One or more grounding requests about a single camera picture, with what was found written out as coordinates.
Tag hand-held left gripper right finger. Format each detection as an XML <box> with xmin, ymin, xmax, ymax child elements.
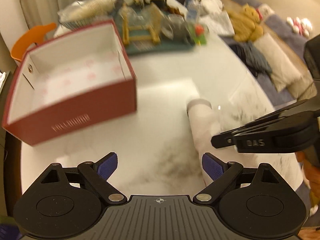
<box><xmin>193</xmin><ymin>152</ymin><xmax>282</xmax><ymax>205</ymax></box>

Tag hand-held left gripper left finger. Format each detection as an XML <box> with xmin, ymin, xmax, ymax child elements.
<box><xmin>37</xmin><ymin>152</ymin><xmax>127</xmax><ymax>205</ymax></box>

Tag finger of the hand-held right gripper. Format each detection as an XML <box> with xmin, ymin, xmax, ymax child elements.
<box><xmin>211</xmin><ymin>99</ymin><xmax>317</xmax><ymax>148</ymax></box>

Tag person's right hand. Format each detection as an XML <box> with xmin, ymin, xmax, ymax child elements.
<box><xmin>297</xmin><ymin>152</ymin><xmax>320</xmax><ymax>188</ymax></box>

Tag red cardboard box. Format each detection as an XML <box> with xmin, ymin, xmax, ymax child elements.
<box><xmin>2</xmin><ymin>21</ymin><xmax>137</xmax><ymax>146</ymax></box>

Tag beige pillow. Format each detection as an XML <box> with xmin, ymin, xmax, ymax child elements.
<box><xmin>254</xmin><ymin>34</ymin><xmax>302</xmax><ymax>92</ymax></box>

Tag dark clothes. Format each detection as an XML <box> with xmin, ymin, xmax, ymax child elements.
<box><xmin>230</xmin><ymin>41</ymin><xmax>273</xmax><ymax>75</ymax></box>

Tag teal tray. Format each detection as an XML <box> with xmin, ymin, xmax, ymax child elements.
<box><xmin>125</xmin><ymin>25</ymin><xmax>197</xmax><ymax>55</ymax></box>

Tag grey speckled cloth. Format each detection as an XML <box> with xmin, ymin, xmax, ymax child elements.
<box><xmin>205</xmin><ymin>12</ymin><xmax>236</xmax><ymax>37</ymax></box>

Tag pink white plush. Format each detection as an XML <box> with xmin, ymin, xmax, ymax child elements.
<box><xmin>286</xmin><ymin>17</ymin><xmax>313</xmax><ymax>34</ymax></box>

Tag blue beige sofa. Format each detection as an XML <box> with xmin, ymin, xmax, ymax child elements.
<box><xmin>172</xmin><ymin>0</ymin><xmax>320</xmax><ymax>100</ymax></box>

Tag yellow muscular cat plush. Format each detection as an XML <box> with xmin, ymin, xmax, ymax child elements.
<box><xmin>229</xmin><ymin>5</ymin><xmax>264</xmax><ymax>42</ymax></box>

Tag glass teapot with funnel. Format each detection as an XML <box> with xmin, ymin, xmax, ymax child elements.
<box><xmin>161</xmin><ymin>14</ymin><xmax>191</xmax><ymax>41</ymax></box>

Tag wooden cup rack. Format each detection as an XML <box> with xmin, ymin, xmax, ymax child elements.
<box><xmin>121</xmin><ymin>4</ymin><xmax>162</xmax><ymax>45</ymax></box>

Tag sleeve of paper cups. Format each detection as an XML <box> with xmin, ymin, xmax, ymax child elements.
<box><xmin>58</xmin><ymin>0</ymin><xmax>118</xmax><ymax>28</ymax></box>

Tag cream curtain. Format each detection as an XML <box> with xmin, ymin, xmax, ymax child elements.
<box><xmin>15</xmin><ymin>0</ymin><xmax>100</xmax><ymax>32</ymax></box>

